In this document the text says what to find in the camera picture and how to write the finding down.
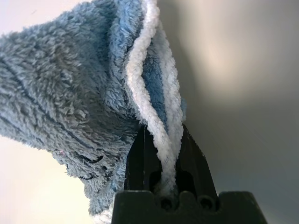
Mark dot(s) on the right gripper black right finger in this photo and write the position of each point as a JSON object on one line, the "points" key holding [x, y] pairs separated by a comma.
{"points": [[196, 170]]}

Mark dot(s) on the blue fluffy rag white trim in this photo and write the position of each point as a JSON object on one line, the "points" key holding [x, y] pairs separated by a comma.
{"points": [[70, 81]]}

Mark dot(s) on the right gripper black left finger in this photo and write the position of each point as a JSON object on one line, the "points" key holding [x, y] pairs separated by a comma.
{"points": [[142, 168]]}

